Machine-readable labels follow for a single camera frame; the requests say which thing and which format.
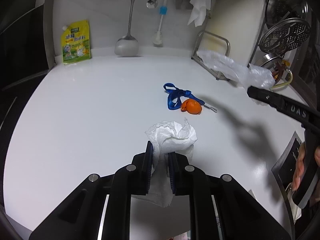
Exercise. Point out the white cutting board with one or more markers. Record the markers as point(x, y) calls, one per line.
point(238, 21)

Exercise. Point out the blue white bottle brush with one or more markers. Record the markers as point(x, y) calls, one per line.
point(157, 38)

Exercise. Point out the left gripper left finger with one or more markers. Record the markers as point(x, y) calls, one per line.
point(142, 173)

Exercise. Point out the black kitchen sink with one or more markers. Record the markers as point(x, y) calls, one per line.
point(284, 169)

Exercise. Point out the white hanging cloth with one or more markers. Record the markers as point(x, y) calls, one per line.
point(199, 11)

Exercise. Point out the perforated steel steamer plate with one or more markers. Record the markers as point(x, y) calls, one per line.
point(285, 36)

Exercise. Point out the steel cutting board rack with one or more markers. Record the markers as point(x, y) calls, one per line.
point(209, 55)

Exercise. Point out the person right hand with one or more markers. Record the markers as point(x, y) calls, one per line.
point(300, 166)

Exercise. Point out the steel hanging spatula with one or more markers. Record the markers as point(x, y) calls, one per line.
point(127, 46)

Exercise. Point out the small steel hanging spoon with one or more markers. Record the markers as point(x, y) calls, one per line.
point(151, 4)

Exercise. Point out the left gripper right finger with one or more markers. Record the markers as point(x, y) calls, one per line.
point(177, 173)

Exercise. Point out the orange mandarin peel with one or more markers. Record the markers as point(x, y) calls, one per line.
point(191, 106)

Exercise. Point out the white paper tissue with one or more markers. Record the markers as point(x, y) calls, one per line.
point(167, 137)

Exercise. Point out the steel lid rack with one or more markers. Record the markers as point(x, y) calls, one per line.
point(273, 72)

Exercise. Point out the clear plastic bag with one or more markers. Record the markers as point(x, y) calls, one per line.
point(241, 74)

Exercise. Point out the yellow seasoning pouch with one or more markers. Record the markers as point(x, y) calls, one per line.
point(75, 42)

